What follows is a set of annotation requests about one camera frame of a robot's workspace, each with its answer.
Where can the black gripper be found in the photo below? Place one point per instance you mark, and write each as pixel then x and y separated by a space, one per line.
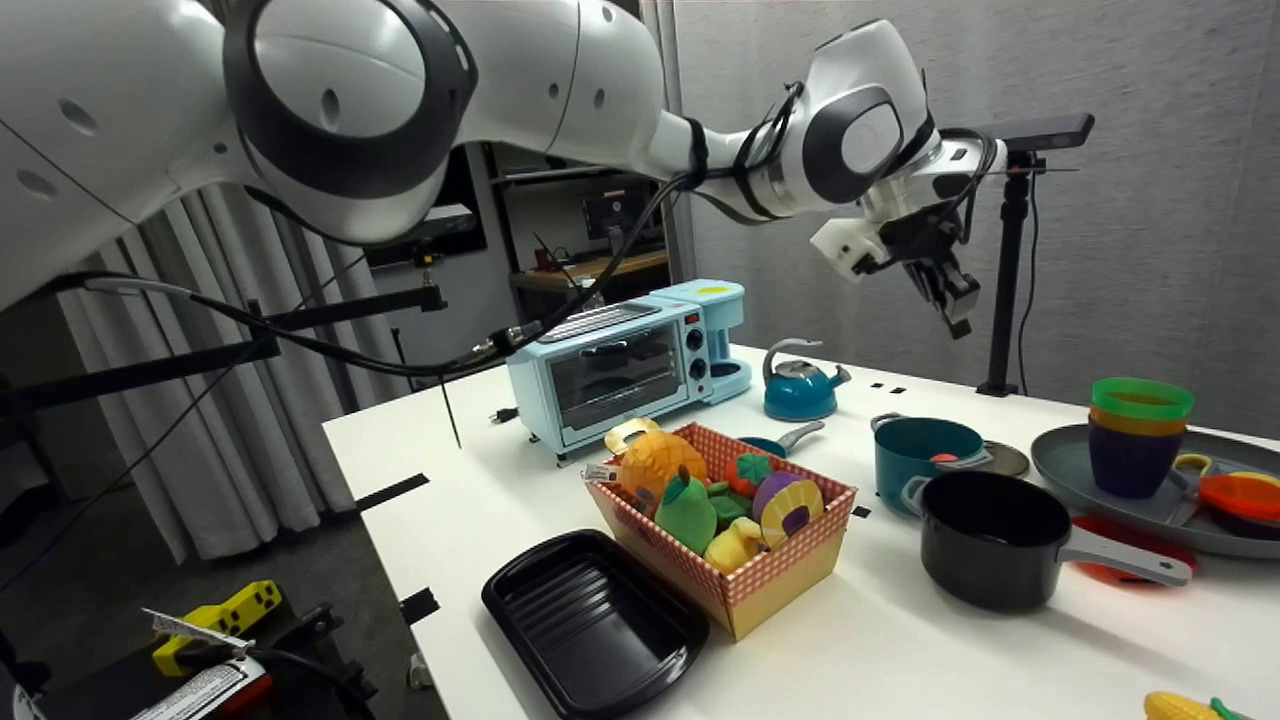
pixel 924 236

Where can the glass pot lid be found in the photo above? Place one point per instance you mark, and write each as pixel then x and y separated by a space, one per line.
pixel 1005 462

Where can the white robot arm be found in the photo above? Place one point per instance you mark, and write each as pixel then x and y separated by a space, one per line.
pixel 563 83

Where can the blue toy pot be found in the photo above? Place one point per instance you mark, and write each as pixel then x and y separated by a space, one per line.
pixel 900 481

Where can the black tripod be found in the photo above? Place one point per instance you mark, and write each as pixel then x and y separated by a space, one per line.
pixel 1011 267

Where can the small red toy piece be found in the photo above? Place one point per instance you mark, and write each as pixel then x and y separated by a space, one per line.
pixel 944 462

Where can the small blue cup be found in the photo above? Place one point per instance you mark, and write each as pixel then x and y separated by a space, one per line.
pixel 802 392

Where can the grey oval plate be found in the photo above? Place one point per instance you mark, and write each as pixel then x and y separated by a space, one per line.
pixel 1066 465

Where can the green toy cup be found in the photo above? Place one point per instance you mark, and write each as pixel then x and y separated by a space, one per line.
pixel 1140 399

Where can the grey backdrop curtain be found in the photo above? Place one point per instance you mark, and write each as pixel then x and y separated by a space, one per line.
pixel 1172 267

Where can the orange toy cup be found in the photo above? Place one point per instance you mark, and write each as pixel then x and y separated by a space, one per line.
pixel 1132 431

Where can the blue toy frying pan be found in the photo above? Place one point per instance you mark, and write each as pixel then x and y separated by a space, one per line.
pixel 766 447

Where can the purple toy cup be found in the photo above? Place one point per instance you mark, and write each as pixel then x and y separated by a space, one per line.
pixel 1131 465

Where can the black saucepan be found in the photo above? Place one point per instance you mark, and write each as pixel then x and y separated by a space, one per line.
pixel 992 544

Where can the purple toy slice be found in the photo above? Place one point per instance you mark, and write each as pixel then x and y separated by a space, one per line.
pixel 785 513

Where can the red orange toy carrot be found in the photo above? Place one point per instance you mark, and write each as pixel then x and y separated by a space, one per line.
pixel 746 481

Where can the small tan toy piece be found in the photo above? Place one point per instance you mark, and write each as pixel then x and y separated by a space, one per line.
pixel 1194 465

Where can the red flat toy plate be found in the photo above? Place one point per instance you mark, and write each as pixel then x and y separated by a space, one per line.
pixel 1115 574

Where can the yellow toy fruit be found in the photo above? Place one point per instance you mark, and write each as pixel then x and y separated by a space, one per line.
pixel 733 544

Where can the light blue toaster oven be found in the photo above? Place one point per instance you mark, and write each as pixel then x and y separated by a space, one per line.
pixel 626 381

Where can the orange plush fruit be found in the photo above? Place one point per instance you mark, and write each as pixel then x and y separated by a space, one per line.
pixel 662 465

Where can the red checkered cardboard basket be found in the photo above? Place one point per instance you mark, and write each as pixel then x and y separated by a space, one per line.
pixel 775 587

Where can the green toy fruit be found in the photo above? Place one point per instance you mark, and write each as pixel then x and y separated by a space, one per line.
pixel 685 513

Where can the background shelf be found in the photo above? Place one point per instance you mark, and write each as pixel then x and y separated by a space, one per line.
pixel 614 215

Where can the orange red toy dish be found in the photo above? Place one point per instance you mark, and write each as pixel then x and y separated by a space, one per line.
pixel 1243 498

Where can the green and yellow toy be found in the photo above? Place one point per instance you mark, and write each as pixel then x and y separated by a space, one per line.
pixel 1180 705

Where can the black rectangular tray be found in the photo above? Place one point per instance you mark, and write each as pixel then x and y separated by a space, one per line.
pixel 586 627

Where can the black tape patch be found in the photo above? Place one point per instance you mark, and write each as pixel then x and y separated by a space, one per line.
pixel 394 494

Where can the black metal boom bar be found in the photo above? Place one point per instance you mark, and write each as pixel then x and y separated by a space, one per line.
pixel 134 374
pixel 334 314

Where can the white curtain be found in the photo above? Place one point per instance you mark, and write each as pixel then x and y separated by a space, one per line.
pixel 241 465

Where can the yellow black dotted tool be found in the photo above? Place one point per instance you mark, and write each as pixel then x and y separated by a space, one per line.
pixel 241 604

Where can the white red device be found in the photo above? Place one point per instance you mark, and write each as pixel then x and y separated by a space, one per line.
pixel 212 686

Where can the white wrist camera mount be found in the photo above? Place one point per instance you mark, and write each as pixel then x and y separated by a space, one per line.
pixel 845 244

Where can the black stereo camera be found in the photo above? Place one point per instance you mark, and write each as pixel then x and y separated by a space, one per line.
pixel 1053 131

